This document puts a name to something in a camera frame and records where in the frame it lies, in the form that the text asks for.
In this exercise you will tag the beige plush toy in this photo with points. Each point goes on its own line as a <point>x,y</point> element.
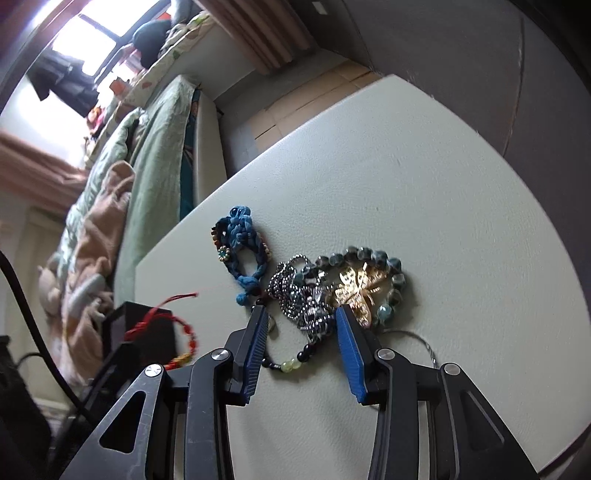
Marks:
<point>51,290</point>

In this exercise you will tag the patterned cushion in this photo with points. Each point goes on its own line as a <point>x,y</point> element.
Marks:
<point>175,55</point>

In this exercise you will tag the black plush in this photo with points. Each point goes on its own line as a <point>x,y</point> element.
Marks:
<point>150,41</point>

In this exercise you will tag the dark object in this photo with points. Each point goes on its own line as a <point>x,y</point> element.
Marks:
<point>18,406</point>

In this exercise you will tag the gold pendant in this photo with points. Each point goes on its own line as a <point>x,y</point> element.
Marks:
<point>355,281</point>

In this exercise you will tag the green bedsheet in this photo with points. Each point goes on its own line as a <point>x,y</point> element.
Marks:
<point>161,175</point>

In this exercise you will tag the pink curtain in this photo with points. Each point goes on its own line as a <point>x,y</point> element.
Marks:
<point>263,32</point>
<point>32,170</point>

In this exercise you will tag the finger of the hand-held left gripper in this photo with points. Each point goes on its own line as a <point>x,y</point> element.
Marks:
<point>115,369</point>

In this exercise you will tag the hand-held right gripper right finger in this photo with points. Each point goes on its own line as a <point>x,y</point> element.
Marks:
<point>351,360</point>

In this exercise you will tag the flattened cardboard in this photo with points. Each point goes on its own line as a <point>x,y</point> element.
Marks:
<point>300,101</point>

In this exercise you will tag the dark hanging clothes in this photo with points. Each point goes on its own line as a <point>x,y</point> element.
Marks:
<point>60,83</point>

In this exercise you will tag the pink fleece blanket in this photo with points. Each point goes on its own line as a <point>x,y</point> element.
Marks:
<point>99,221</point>

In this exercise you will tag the light green quilt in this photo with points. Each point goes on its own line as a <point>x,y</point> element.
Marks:
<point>106,157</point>

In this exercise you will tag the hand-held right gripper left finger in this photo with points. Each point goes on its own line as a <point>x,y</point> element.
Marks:
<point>256,350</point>

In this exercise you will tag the black jewelry box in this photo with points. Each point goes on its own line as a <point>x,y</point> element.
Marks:
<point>157,339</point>

